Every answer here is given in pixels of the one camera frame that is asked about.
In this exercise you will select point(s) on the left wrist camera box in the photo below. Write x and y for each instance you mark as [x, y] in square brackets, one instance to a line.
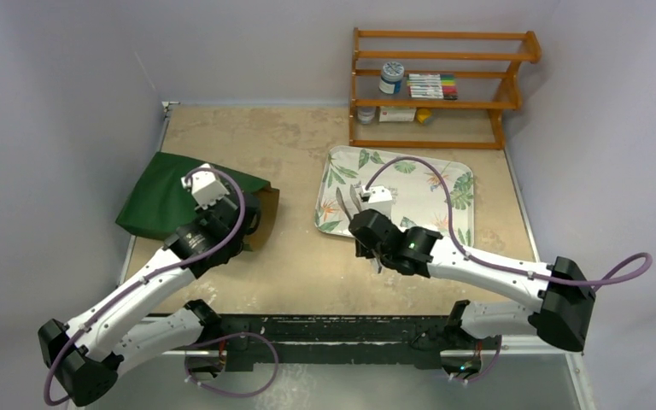
[205, 187]

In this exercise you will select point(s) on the white jar blue lid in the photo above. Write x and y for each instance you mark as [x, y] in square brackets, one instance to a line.
[391, 77]

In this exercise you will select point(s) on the coloured marker pen set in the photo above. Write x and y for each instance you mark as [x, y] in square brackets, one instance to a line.
[432, 86]

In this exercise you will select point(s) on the yellow small object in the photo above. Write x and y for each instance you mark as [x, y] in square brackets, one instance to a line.
[424, 116]

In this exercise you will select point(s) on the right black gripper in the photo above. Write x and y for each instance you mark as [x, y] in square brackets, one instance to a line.
[366, 224]

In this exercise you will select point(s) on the small white box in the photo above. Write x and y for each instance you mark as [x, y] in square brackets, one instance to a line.
[396, 114]

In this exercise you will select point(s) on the green paper bag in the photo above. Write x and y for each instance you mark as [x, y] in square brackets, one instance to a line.
[158, 204]

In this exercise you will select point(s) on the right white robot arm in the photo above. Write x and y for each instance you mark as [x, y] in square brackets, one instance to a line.
[552, 301]

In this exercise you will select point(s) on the leaf pattern tray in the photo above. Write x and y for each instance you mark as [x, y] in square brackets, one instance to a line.
[420, 198]

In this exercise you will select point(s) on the orange wooden shelf rack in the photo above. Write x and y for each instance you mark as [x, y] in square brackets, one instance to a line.
[366, 66]

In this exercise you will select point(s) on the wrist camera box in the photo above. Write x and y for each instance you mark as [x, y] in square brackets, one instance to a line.
[205, 187]
[378, 198]

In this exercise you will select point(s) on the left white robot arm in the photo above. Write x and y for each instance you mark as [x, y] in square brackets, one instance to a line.
[86, 355]

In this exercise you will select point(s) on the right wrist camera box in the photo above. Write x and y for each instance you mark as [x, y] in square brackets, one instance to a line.
[378, 198]

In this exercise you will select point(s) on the small clear jar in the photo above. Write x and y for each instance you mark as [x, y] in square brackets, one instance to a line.
[365, 115]

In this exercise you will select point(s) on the metal tongs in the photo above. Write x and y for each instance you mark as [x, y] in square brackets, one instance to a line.
[349, 200]

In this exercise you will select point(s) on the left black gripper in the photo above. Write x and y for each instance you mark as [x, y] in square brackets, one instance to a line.
[207, 213]

